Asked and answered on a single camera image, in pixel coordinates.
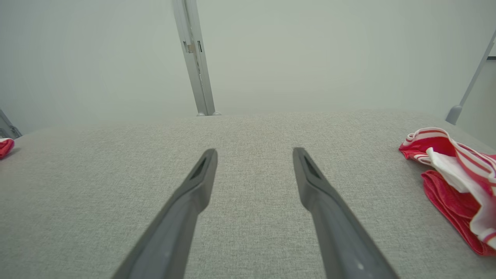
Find grey partition post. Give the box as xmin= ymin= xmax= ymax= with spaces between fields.
xmin=172 ymin=0 xmax=208 ymax=117
xmin=181 ymin=0 xmax=222 ymax=116
xmin=0 ymin=108 xmax=22 ymax=140
xmin=445 ymin=30 xmax=496 ymax=126

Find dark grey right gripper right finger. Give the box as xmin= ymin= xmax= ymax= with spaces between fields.
xmin=292 ymin=147 xmax=400 ymax=279

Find red shorts with white stripe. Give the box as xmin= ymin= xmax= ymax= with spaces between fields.
xmin=0 ymin=137 xmax=16 ymax=160

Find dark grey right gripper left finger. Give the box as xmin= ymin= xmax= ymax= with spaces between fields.
xmin=112 ymin=148 xmax=219 ymax=279

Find red Bulls basketball jersey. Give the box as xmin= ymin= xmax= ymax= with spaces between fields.
xmin=399 ymin=127 xmax=496 ymax=257

